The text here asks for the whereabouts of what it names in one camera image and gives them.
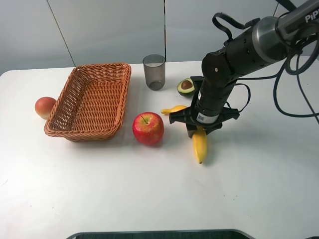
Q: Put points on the red apple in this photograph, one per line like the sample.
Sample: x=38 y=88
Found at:
x=148 y=128

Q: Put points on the halved avocado with pit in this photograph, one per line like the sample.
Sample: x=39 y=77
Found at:
x=186 y=88

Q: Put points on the dark rounded base edge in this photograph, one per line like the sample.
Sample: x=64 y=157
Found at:
x=183 y=234

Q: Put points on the grey translucent plastic cup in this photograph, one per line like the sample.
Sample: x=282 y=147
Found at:
x=154 y=70

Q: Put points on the yellow banana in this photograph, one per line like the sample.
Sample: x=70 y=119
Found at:
x=199 y=137

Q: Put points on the woven brown wicker basket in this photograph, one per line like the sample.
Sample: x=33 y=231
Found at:
x=92 y=103

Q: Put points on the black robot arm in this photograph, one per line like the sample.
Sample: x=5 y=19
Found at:
x=250 y=47

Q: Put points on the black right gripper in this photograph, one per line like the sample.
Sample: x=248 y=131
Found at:
x=207 y=108

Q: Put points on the brown capped mushroom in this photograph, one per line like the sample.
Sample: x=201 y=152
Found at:
x=44 y=106

